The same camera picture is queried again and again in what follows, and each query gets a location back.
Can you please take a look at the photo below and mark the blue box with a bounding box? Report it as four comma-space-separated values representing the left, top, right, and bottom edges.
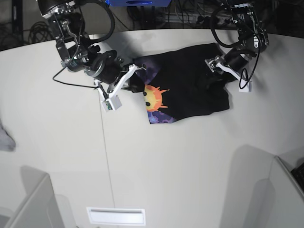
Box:
105, 0, 171, 7

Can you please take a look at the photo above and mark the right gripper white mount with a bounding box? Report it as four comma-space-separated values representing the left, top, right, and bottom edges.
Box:
89, 51, 145, 93

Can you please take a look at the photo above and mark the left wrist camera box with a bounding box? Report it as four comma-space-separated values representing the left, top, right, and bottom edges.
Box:
239, 80, 252, 93

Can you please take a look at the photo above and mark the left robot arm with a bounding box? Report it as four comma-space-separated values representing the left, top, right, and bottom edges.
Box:
205, 0, 269, 93

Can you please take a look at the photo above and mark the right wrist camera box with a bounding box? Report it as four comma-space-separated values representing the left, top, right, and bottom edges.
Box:
100, 95, 122, 112

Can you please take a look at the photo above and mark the white partition panel right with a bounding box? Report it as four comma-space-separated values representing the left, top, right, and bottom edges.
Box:
266, 157, 304, 228

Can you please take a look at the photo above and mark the black flat device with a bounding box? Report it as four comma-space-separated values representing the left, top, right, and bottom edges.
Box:
11, 0, 24, 46

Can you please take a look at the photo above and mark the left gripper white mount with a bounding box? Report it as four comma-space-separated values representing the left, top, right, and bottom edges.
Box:
205, 51, 253, 90

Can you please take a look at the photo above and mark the white partition panel left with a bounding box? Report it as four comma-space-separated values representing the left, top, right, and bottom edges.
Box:
0, 174, 65, 228

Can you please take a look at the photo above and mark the black keyboard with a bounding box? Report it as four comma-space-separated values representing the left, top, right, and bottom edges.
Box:
291, 163, 304, 191

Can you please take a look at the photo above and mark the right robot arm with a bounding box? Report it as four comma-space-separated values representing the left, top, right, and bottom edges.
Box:
38, 0, 144, 93

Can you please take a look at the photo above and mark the grey cloth at table edge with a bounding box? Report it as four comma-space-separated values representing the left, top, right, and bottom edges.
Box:
0, 123, 16, 152

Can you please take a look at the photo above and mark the black T-shirt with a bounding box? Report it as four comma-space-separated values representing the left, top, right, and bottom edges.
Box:
133, 43, 230, 124

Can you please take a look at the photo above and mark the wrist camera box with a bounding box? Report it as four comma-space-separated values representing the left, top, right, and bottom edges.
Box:
100, 95, 122, 112
239, 80, 252, 93

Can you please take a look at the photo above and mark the white partition panel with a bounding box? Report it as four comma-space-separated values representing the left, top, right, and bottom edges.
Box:
266, 157, 304, 228
0, 174, 65, 228

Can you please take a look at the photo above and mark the black coiled cable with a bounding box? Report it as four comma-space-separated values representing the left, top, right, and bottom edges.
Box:
28, 21, 60, 44

